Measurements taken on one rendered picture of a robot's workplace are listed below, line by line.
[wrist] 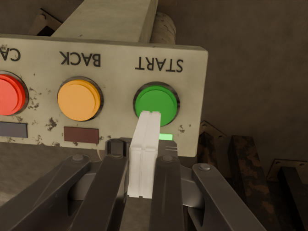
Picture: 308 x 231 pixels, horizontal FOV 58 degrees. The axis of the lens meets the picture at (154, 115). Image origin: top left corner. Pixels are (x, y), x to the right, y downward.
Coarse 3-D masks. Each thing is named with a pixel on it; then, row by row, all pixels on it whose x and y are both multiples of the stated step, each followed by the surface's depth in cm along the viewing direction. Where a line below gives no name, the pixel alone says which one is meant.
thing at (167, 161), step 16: (160, 160) 14; (176, 160) 14; (160, 176) 12; (176, 176) 13; (160, 192) 11; (176, 192) 11; (160, 208) 10; (176, 208) 10; (160, 224) 9; (176, 224) 10
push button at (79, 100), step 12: (72, 84) 26; (84, 84) 26; (60, 96) 26; (72, 96) 26; (84, 96) 26; (96, 96) 26; (60, 108) 27; (72, 108) 27; (84, 108) 27; (96, 108) 27; (84, 120) 27
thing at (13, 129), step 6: (0, 126) 29; (6, 126) 29; (12, 126) 29; (18, 126) 29; (24, 126) 29; (0, 132) 29; (6, 132) 29; (12, 132) 29; (18, 132) 29; (24, 132) 29
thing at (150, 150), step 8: (152, 112) 21; (152, 120) 19; (152, 128) 17; (152, 136) 16; (144, 144) 15; (152, 144) 15; (144, 152) 15; (152, 152) 14; (144, 160) 15; (152, 160) 15; (144, 168) 15; (152, 168) 15; (144, 176) 15; (152, 176) 15; (144, 184) 15; (152, 184) 15; (144, 192) 15; (152, 192) 15
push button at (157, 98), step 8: (144, 88) 26; (152, 88) 26; (160, 88) 26; (144, 96) 26; (152, 96) 26; (160, 96) 26; (168, 96) 26; (136, 104) 26; (144, 104) 26; (152, 104) 26; (160, 104) 26; (168, 104) 26; (176, 104) 26; (136, 112) 27; (160, 112) 26; (168, 112) 26; (160, 120) 26; (168, 120) 27
